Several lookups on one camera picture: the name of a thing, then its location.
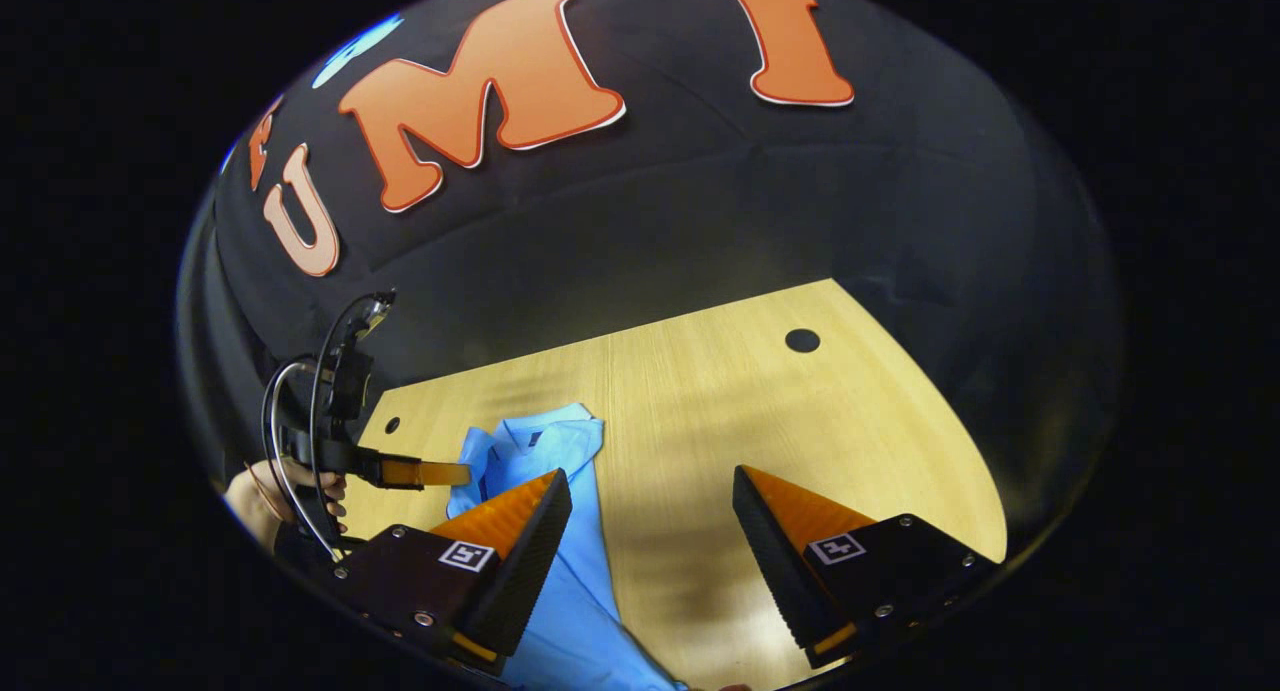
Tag light blue T-shirt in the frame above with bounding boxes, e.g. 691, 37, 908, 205
447, 403, 691, 691

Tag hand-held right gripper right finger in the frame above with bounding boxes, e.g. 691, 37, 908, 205
732, 464, 1001, 670

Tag white cable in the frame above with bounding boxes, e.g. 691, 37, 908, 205
260, 359, 343, 562

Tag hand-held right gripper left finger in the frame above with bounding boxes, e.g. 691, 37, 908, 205
335, 468, 574, 672

